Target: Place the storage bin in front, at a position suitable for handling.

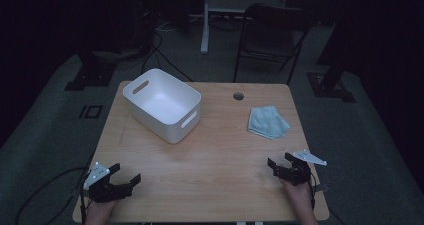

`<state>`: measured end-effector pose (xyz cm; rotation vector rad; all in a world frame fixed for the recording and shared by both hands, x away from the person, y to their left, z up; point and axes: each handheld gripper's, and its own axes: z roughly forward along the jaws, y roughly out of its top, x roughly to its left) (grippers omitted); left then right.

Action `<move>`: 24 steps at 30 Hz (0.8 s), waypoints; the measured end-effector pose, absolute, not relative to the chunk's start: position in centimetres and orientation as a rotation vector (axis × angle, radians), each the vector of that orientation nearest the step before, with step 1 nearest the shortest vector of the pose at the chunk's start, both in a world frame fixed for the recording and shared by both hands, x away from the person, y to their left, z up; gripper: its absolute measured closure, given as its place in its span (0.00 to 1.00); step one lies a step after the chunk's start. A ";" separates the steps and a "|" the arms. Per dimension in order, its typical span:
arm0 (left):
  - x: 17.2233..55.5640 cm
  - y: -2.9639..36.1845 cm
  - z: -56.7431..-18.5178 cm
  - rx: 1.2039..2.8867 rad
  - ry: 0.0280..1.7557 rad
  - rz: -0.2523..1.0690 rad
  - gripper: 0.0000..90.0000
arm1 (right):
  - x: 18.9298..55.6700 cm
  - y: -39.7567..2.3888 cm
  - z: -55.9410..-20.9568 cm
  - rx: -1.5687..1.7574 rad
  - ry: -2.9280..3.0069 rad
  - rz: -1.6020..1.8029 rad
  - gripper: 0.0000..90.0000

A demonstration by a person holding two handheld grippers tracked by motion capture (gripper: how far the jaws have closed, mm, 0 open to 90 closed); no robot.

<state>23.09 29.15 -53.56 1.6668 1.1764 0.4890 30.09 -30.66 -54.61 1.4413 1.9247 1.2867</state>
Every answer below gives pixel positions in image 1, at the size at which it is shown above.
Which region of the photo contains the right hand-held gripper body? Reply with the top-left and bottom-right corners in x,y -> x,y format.
275,149 -> 328,187

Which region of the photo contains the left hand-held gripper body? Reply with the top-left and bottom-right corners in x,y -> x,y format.
83,161 -> 133,204

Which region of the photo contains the light blue cloth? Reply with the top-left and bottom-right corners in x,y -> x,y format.
247,105 -> 292,141

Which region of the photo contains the white plastic storage bin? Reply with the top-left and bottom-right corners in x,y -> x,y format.
122,68 -> 203,145

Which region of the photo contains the person's left hand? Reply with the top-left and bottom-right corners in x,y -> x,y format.
84,199 -> 118,225

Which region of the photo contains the person's right hand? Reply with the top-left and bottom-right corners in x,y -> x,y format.
280,179 -> 316,218

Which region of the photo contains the black stand base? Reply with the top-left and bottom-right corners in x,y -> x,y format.
306,63 -> 357,103
64,49 -> 118,92

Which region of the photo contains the black folding chair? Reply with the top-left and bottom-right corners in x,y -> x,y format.
232,3 -> 316,86

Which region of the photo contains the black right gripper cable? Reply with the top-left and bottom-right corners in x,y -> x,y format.
308,172 -> 318,210

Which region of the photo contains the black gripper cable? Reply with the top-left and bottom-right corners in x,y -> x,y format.
308,172 -> 318,210
79,184 -> 93,225

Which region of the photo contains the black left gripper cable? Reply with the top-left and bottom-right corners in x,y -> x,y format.
79,184 -> 93,225

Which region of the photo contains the black floor cable bundle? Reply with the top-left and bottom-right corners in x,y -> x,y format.
139,31 -> 194,83

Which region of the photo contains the white metal desk frame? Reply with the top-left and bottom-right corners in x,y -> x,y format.
199,0 -> 291,55

